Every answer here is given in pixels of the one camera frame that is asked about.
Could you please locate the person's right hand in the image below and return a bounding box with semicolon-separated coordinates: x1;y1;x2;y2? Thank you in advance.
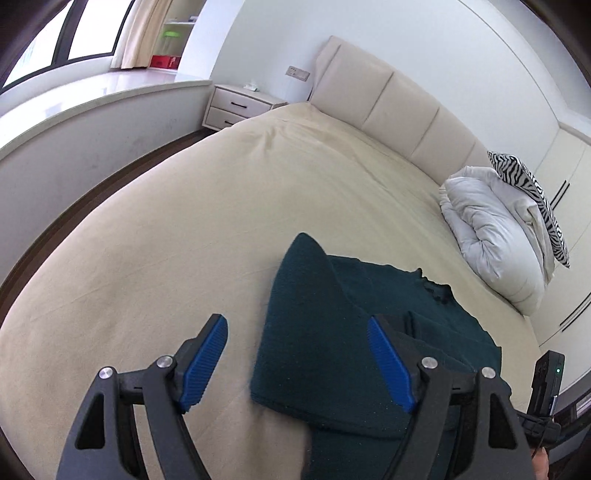
531;449;551;480

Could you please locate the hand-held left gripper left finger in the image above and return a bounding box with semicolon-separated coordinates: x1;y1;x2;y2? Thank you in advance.
55;314;229;480

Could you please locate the dark green fleece garment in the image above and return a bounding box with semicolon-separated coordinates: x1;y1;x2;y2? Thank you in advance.
250;233;513;480

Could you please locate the dark framed window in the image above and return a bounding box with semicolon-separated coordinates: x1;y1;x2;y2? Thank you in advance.
0;0;137;90

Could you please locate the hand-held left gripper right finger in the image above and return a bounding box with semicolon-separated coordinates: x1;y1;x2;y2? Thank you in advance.
367;315;539;480

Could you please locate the beige two-drawer nightstand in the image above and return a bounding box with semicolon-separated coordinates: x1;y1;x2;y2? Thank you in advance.
203;84;288;133

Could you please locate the beige padded headboard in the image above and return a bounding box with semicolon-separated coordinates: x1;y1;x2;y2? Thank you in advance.
308;35;496;186

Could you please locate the white wardrobe with black handles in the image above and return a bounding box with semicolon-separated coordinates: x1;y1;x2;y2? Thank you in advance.
531;121;591;393

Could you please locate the cream curtain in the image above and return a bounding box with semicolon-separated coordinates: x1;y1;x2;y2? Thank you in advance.
110;0;174;71

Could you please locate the bed with beige sheet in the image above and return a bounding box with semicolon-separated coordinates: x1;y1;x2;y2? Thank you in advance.
0;102;543;480

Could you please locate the dark low cabinet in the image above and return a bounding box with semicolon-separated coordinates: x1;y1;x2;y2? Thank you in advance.
551;381;591;467

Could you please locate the white wall shelf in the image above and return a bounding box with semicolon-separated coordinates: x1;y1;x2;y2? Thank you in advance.
150;0;204;71

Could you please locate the white folded duvet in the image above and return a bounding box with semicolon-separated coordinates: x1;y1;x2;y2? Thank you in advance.
438;165;556;316

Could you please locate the zebra print pillow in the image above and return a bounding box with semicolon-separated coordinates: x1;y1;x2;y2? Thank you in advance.
487;151;571;269

